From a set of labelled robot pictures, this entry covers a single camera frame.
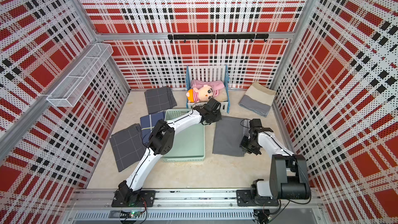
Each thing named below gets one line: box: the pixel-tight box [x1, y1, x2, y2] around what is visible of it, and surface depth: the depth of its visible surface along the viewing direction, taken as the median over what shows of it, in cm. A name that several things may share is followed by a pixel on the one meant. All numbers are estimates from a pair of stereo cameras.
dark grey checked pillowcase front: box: [108, 123, 147, 173], surface depth 92 cm
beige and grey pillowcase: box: [238, 81, 277, 118], surface depth 114 cm
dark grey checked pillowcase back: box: [144, 86, 178, 115], surface depth 117 cm
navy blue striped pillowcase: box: [139, 111, 166, 146], surface depth 104 cm
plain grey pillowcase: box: [212, 115, 251, 158], surface depth 95 cm
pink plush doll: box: [186, 79, 225, 103], surface depth 102 cm
